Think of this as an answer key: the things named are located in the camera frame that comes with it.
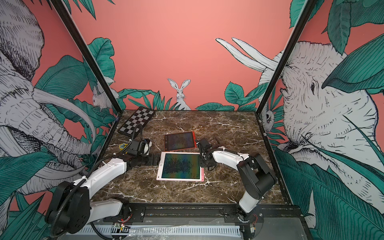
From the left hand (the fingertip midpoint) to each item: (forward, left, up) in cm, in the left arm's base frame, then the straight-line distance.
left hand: (154, 156), depth 88 cm
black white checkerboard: (+37, +16, -4) cm, 41 cm away
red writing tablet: (+15, -14, -7) cm, 22 cm away
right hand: (-2, -28, -4) cm, 29 cm away
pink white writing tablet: (-4, -15, -6) cm, 17 cm away
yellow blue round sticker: (+11, +24, -5) cm, 27 cm away
